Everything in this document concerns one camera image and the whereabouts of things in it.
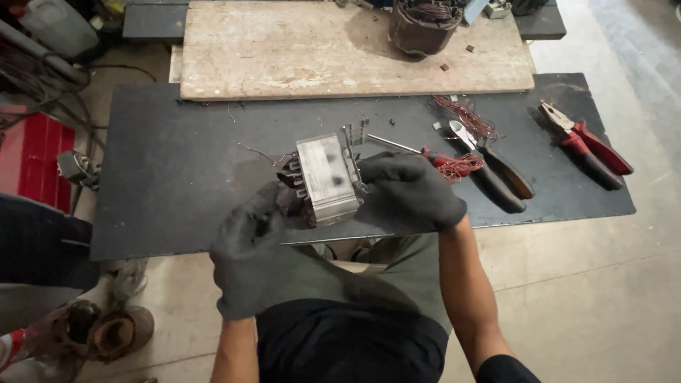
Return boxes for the round motor stator with windings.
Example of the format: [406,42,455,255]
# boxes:
[388,0,468,58]

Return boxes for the thin loose copper wire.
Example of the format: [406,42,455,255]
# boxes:
[236,141,293,167]

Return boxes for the person's grey trousers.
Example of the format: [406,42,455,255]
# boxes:
[277,234,453,333]

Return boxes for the worn wooden board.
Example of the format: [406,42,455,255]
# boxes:
[180,0,536,102]

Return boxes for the grey metal stator core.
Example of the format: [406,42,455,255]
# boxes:
[276,118,371,228]

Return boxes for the red-handled screwdriver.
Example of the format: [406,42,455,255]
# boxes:
[366,133,453,167]

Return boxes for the white plastic canister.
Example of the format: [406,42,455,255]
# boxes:
[18,0,101,59]

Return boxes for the person's left hand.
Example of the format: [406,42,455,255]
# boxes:
[209,181,315,321]

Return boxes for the dark-handled cutting pliers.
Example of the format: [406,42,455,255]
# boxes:
[448,120,535,215]

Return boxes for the person's right hand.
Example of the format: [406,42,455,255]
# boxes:
[353,151,468,235]

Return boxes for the grey electrical plug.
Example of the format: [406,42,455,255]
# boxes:
[56,150,102,191]

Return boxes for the small copper wire bundle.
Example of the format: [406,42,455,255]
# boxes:
[436,153,485,183]

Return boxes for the black work mat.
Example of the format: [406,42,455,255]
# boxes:
[89,73,637,261]

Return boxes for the person's black shirt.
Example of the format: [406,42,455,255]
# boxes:
[255,298,541,383]

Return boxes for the red-handled combination pliers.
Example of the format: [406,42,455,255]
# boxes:
[537,99,635,191]

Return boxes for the tangle of copper wire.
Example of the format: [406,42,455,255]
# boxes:
[429,95,500,141]

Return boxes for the red plastic crate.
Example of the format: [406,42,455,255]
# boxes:
[0,105,76,215]

